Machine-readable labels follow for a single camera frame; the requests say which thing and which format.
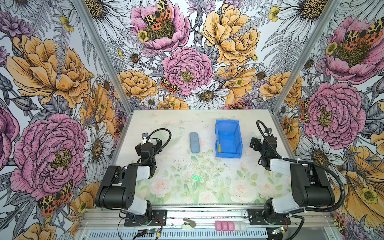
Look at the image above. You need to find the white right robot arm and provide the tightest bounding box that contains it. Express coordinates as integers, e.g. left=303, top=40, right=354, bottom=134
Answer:
left=250, top=135, right=340, bottom=218

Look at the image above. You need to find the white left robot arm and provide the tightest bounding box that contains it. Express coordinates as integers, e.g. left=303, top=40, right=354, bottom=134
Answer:
left=95, top=134, right=163, bottom=219

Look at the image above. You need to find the blue plastic bin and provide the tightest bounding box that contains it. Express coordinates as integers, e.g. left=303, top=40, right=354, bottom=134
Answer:
left=215, top=120, right=243, bottom=159

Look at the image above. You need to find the grey-blue oblong case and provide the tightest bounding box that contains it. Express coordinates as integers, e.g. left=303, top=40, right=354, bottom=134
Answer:
left=190, top=132, right=201, bottom=154

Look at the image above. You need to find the small green brick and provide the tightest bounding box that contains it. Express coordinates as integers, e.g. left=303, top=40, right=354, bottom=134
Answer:
left=192, top=175, right=203, bottom=182

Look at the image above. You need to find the pink block set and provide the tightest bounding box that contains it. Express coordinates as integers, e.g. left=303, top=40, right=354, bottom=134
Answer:
left=215, top=221, right=235, bottom=232

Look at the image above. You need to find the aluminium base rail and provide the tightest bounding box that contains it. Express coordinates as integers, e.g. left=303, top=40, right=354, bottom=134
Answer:
left=79, top=204, right=334, bottom=230

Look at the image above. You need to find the beige clip on rail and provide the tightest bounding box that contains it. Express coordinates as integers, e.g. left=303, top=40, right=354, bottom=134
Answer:
left=182, top=218, right=196, bottom=230

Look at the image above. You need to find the white vented cable duct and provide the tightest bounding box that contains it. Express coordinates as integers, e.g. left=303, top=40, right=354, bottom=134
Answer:
left=83, top=228, right=268, bottom=240

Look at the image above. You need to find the left aluminium frame post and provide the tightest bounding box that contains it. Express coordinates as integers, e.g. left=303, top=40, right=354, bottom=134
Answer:
left=71, top=0, right=133, bottom=115

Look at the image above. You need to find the aluminium corner frame post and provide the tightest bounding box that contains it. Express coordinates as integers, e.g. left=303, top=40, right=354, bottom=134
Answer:
left=271, top=0, right=341, bottom=113

